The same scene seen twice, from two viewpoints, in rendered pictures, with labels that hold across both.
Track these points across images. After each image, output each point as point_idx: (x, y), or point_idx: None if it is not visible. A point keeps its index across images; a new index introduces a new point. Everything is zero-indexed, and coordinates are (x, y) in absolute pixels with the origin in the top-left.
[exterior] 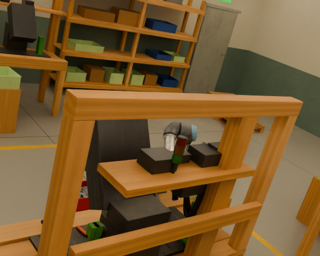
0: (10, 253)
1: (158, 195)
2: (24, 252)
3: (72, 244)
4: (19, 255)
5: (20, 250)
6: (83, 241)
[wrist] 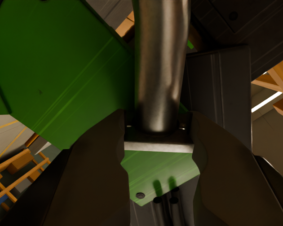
0: (122, 30)
1: (180, 89)
2: (120, 25)
3: (107, 5)
4: (124, 24)
5: (117, 29)
6: (96, 1)
